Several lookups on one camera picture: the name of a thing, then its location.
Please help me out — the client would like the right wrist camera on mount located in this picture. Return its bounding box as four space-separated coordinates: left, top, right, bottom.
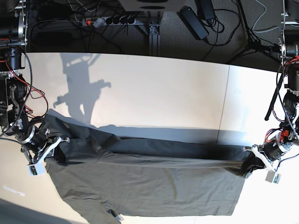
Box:
22 137 70 176

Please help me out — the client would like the aluminium frame post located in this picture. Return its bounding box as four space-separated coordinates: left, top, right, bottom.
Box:
136 11 164 56

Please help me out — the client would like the grey green T-shirt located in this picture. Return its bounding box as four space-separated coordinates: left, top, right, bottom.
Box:
45 115 249 224

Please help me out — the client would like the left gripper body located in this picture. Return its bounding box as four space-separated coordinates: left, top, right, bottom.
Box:
263 134 297 162

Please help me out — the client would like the black tripod stand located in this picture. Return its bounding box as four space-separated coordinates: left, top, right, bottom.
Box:
226 0 280 64

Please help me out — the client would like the grey cable on floor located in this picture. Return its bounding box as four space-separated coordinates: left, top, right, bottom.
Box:
252 0 281 33

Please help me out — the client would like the black power adapter brick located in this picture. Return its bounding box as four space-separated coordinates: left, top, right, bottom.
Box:
178 6 209 40

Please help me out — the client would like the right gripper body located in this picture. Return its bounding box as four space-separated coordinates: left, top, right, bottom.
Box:
15 121 52 154

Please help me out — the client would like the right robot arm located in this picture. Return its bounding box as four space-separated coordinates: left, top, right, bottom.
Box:
0 0 68 165

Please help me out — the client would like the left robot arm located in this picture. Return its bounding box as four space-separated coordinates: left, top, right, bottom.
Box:
241 0 299 183

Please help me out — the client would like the black power strip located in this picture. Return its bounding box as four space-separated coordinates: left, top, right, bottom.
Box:
81 16 137 28

